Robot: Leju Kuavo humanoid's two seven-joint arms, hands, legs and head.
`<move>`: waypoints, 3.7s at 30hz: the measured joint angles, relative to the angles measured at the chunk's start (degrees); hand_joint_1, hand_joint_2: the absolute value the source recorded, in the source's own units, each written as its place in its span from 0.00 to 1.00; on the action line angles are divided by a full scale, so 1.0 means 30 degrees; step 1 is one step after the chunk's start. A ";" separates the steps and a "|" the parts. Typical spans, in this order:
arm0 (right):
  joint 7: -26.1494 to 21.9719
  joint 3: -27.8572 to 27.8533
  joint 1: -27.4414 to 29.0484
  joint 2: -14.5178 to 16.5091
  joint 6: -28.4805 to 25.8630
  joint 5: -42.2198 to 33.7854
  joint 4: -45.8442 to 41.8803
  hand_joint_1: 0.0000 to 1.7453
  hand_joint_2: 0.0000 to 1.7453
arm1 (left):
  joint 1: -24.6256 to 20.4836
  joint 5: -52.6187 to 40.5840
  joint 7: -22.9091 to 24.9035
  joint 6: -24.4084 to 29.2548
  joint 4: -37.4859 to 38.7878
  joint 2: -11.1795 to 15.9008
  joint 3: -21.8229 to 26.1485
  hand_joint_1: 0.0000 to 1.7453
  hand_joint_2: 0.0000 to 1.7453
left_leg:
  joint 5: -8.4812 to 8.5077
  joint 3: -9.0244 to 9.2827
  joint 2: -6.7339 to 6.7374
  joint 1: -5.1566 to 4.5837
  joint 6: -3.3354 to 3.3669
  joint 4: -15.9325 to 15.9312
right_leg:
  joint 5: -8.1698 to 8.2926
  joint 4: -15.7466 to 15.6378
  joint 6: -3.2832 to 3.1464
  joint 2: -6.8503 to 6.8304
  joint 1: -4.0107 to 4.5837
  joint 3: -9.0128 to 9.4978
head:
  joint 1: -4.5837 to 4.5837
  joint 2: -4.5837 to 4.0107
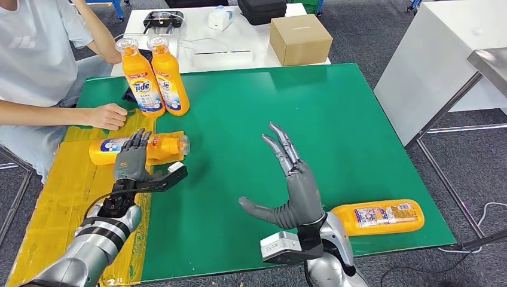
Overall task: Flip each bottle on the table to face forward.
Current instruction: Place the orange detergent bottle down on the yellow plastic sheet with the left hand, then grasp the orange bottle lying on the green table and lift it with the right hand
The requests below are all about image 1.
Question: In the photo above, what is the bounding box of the white cabinet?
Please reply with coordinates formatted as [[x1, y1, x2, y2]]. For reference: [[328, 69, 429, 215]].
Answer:
[[373, 0, 507, 147]]

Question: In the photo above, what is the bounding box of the orange detergent bottle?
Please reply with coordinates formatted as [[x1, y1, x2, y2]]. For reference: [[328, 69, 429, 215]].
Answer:
[[331, 199, 425, 237], [115, 37, 166, 119], [147, 35, 191, 117], [88, 133, 191, 166]]

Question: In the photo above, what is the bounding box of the person's right hand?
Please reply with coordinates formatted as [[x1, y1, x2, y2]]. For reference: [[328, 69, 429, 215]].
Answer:
[[84, 103, 129, 132]]

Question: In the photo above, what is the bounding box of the white table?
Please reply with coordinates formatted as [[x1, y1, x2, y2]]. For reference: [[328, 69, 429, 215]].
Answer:
[[111, 3, 331, 77]]

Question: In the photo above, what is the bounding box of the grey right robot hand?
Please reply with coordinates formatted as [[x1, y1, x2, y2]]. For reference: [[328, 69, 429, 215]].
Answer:
[[238, 121, 326, 231]]

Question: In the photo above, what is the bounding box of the green table mat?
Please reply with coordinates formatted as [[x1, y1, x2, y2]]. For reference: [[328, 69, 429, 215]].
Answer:
[[75, 63, 457, 283]]

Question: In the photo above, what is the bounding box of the person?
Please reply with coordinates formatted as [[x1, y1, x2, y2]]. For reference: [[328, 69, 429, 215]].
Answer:
[[0, 0, 123, 184]]

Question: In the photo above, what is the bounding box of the steel table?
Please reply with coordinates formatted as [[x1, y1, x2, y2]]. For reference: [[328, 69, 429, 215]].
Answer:
[[404, 47, 507, 252]]

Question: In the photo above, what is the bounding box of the white floor cable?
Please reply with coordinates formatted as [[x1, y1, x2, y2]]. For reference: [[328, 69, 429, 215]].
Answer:
[[437, 201, 507, 255]]

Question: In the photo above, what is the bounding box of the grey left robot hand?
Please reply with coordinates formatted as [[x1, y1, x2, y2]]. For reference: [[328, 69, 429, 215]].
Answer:
[[114, 129, 163, 184]]

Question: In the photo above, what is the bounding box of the black bag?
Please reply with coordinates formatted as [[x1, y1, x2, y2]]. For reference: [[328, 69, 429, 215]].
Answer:
[[164, 0, 229, 9]]

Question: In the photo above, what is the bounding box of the white tissue box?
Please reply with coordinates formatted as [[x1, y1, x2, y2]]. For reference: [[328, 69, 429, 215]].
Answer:
[[207, 5, 234, 32]]

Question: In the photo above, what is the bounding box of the brown cardboard box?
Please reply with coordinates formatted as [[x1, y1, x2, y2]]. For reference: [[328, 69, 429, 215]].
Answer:
[[270, 14, 334, 67]]

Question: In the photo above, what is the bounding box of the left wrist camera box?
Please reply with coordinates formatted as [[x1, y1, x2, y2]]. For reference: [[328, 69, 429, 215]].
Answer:
[[136, 161, 188, 194]]

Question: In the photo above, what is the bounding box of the green crate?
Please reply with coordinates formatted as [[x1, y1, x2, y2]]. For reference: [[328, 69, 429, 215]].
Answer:
[[286, 0, 320, 14]]

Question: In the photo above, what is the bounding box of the grey metal chair frame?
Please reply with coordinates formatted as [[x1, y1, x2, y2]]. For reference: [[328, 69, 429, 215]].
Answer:
[[0, 144, 37, 251]]

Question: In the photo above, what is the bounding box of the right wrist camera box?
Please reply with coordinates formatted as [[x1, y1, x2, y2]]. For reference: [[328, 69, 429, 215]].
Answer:
[[260, 231, 326, 265]]

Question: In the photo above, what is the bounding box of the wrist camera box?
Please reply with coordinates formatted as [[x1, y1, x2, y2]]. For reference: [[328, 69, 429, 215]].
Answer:
[[136, 161, 188, 194], [260, 231, 326, 265]]

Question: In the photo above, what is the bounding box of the white power strip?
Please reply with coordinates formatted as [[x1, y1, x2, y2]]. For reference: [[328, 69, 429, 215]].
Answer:
[[193, 49, 254, 70]]

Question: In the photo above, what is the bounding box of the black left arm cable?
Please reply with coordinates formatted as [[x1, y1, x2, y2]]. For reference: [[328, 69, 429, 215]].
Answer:
[[82, 188, 136, 218]]

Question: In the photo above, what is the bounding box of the black hard case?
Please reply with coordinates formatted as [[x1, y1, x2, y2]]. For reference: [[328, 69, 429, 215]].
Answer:
[[237, 0, 288, 26]]

